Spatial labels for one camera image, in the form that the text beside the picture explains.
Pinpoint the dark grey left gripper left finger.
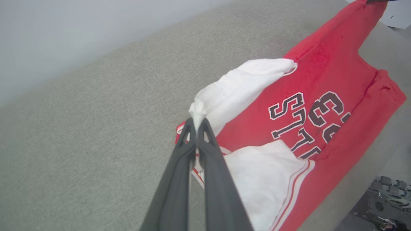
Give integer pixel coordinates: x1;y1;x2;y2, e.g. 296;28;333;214
140;118;197;231

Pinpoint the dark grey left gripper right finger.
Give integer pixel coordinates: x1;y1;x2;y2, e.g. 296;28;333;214
197;118;254;231

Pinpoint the red and white shirt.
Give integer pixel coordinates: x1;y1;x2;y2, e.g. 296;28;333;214
175;0;407;231

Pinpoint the grey fabric sofa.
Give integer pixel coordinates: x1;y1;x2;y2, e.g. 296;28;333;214
0;0;411;231

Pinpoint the grey robot torso base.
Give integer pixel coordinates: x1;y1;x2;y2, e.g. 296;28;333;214
350;176;411;231

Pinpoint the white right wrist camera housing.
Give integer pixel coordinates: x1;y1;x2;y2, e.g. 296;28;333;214
379;0;411;30

